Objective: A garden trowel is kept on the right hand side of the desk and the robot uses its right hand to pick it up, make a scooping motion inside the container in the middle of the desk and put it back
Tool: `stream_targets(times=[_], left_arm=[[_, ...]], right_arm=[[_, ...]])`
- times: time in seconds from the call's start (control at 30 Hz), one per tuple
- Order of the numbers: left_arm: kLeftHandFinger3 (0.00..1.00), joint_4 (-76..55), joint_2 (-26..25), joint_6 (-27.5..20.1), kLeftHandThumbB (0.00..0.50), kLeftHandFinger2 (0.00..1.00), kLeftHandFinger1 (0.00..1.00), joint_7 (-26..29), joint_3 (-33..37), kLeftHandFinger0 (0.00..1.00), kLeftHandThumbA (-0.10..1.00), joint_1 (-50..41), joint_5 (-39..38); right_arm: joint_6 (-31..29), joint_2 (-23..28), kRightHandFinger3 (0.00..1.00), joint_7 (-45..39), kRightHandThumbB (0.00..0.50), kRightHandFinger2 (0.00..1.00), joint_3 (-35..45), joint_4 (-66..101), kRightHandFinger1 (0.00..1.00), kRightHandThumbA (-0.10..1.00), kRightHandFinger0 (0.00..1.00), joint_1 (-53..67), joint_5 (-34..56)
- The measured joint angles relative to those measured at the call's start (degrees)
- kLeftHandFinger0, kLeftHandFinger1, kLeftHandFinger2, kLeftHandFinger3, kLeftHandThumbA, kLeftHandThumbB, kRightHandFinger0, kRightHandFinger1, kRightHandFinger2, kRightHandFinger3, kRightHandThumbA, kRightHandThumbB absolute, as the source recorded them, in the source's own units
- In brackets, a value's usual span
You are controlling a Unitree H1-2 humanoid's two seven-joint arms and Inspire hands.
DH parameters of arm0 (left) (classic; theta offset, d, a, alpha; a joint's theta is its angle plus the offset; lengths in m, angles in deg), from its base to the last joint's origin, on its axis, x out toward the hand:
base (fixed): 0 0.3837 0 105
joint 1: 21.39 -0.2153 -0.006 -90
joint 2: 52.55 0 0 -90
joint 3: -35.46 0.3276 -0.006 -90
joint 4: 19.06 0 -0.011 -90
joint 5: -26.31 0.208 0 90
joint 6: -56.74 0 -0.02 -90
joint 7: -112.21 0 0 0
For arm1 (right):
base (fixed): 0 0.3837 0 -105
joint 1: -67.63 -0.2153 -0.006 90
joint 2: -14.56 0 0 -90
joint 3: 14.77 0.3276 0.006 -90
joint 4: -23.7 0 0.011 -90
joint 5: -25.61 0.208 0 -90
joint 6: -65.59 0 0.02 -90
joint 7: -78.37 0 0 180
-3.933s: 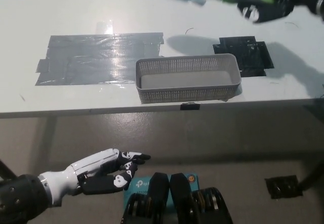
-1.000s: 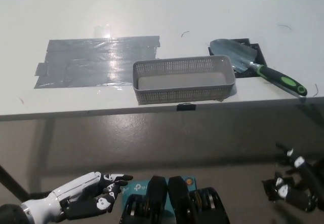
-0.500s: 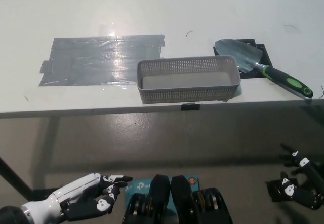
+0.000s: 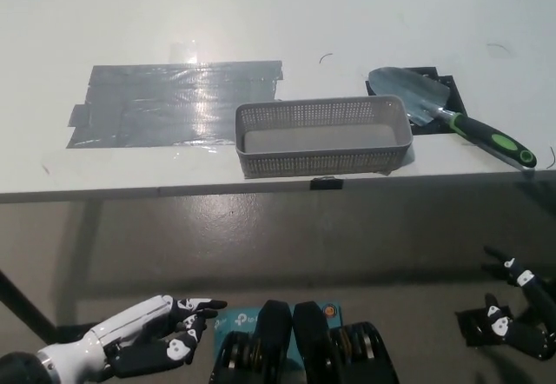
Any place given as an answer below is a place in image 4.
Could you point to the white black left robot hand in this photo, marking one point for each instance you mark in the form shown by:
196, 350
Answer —
113, 332

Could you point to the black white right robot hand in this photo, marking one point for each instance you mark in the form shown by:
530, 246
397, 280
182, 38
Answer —
527, 327

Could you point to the black robot left body block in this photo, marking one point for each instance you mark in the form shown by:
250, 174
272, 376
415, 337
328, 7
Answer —
273, 325

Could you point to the black tape patch on desk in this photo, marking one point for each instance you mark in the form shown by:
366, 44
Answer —
456, 97

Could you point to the black slanted table leg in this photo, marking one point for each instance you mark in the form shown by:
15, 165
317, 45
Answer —
26, 306

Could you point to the teal tp-link box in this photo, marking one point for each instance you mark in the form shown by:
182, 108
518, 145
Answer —
236, 319

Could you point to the grey perforated plastic basket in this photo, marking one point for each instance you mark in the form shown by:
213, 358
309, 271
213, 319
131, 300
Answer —
313, 164

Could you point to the large grey duct tape patch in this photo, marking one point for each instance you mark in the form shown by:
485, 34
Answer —
152, 106

